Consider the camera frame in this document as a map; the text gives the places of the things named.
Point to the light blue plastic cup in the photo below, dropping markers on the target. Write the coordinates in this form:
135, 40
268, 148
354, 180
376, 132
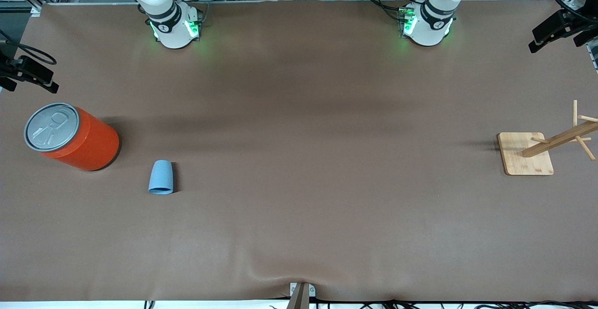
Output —
161, 176

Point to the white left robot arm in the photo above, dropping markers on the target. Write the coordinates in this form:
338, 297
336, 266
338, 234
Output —
432, 24

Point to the large orange can container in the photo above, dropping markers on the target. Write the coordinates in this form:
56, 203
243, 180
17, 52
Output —
84, 145

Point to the wooden mug tree rack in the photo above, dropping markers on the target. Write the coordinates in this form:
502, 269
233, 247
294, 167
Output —
525, 159

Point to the brown table mat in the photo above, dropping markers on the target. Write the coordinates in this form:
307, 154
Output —
299, 159

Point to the metal camera stand bracket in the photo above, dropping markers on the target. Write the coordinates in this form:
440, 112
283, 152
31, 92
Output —
301, 295

